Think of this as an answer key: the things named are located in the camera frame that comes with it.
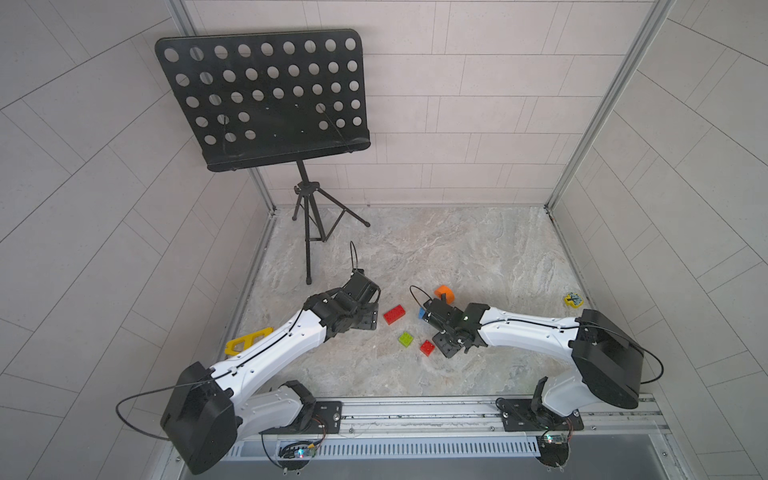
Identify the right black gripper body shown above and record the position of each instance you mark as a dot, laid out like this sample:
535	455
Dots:
445	341

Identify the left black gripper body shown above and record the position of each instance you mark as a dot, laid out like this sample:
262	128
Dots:
365	317

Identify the orange half-round lego piece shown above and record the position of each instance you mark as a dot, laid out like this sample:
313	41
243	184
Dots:
444	293

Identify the red 2x4 lego brick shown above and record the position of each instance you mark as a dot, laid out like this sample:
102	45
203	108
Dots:
394	314

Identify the red 2x2 lego brick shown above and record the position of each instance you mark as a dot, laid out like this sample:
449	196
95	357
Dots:
427	348

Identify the green 2x2 lego brick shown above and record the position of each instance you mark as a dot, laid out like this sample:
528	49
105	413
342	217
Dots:
405	339

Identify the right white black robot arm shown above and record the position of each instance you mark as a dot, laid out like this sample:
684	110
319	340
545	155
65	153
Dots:
605	364

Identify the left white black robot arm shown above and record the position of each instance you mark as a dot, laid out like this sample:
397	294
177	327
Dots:
211	408

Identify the small yellow toy piece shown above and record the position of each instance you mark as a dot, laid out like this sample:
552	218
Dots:
573	300

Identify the yellow triangular plastic piece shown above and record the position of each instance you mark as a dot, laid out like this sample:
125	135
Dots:
240	344

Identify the right controller circuit board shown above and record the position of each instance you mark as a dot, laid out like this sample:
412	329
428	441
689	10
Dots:
554	450

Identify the controller circuit board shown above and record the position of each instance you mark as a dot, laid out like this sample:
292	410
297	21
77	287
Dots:
295	456
554	450

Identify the left controller circuit board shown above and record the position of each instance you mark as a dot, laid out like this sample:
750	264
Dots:
295	456

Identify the black perforated music stand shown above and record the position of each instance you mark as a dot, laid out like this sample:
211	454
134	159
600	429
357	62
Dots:
261	99

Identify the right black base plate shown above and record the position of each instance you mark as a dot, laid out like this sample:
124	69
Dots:
518	415

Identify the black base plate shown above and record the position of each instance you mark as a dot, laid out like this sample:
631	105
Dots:
518	415
316	419

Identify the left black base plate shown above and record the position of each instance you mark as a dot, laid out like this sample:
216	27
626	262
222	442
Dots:
316	419

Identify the aluminium mounting rail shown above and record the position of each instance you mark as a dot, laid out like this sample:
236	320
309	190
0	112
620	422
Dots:
422	417

